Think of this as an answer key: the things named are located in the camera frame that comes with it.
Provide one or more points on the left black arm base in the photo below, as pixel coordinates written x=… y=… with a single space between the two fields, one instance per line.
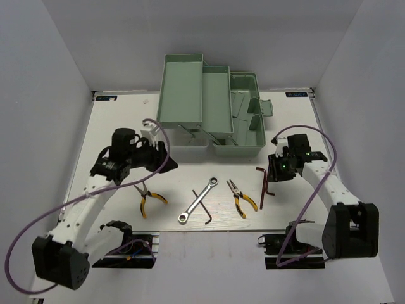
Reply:
x=134 y=256

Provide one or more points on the long dark red hex key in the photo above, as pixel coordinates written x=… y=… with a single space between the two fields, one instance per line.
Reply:
x=263 y=185

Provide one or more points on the yellow handled pliers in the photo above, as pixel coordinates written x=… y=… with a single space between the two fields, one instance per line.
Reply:
x=239 y=195
x=145 y=193

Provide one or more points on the left blue table sticker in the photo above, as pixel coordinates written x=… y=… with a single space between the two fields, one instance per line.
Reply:
x=106 y=98

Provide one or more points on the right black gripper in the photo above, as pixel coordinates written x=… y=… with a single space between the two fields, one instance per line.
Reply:
x=275 y=175

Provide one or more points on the green toolbox with clear lid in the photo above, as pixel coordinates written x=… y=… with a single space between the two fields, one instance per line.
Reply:
x=213 y=103

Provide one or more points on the large silver ratchet wrench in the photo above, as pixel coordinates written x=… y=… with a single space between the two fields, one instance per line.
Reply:
x=183 y=217

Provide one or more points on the dark hex key under wrench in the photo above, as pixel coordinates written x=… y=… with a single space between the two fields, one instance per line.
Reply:
x=205 y=209

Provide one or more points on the right blue table sticker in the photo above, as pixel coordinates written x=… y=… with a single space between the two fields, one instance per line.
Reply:
x=296 y=94

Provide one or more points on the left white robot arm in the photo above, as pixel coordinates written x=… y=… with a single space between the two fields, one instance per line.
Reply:
x=64 y=256

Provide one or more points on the blue table sticker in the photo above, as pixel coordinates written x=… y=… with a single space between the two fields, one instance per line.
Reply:
x=296 y=94
x=106 y=98

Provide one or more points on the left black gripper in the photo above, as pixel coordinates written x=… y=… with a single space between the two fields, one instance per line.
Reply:
x=157 y=156

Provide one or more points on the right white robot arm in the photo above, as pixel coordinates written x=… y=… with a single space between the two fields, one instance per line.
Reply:
x=352 y=226

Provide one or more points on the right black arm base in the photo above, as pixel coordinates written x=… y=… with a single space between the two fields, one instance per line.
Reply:
x=272 y=244

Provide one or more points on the right yellow handled pliers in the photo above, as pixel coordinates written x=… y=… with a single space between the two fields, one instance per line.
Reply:
x=239 y=195

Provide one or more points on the left yellow handled pliers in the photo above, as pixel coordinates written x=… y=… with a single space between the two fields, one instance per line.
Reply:
x=145 y=193

